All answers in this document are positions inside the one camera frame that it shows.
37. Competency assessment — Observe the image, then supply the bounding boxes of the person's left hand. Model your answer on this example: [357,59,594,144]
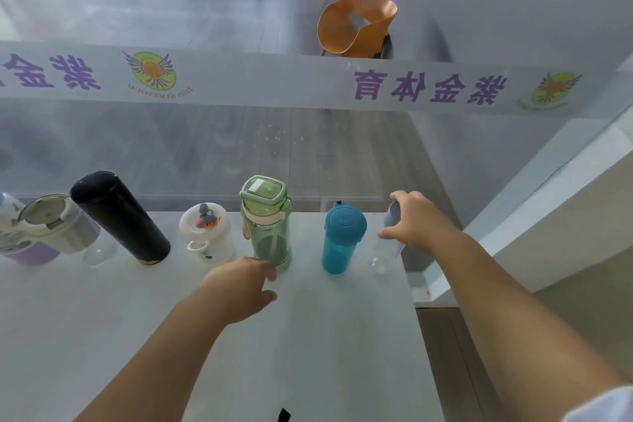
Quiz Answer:
[197,256,279,326]

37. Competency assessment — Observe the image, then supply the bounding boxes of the teal plastic bottle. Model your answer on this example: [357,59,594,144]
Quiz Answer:
[322,200,369,275]

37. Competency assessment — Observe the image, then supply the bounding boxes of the white sleeve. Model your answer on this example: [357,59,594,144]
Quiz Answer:
[561,384,633,422]

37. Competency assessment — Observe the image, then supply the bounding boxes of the green translucent bottle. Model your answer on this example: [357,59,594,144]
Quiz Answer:
[239,175,293,272]

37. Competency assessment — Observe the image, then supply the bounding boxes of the clear glass grey lid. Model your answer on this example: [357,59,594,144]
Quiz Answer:
[368,201,407,275]

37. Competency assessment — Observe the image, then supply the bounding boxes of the lilac printed bottle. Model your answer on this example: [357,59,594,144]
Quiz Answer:
[0,208,61,268]

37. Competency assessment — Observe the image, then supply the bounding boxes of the white table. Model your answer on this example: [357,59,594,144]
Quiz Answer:
[0,211,446,422]

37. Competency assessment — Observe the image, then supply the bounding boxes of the frosted window band purple print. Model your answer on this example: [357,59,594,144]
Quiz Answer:
[0,40,633,117]

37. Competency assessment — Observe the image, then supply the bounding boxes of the person's left forearm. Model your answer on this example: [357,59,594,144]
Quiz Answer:
[74,287,231,422]

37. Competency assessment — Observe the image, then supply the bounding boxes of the person's right forearm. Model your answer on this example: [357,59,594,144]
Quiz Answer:
[433,231,632,417]

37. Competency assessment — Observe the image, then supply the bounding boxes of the clear bottle white lid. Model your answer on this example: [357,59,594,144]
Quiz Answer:
[16,193,119,267]

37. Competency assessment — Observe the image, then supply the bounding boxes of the clear bottle white caps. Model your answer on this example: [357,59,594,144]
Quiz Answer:
[178,202,235,265]

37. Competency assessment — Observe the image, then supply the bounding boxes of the tall black thermos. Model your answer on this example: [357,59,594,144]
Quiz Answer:
[69,170,172,267]

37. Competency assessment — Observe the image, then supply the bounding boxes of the orange shell chair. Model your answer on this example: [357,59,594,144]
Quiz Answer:
[316,0,399,59]

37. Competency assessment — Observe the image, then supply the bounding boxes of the person's right hand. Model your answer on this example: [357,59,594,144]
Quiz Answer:
[377,190,468,255]

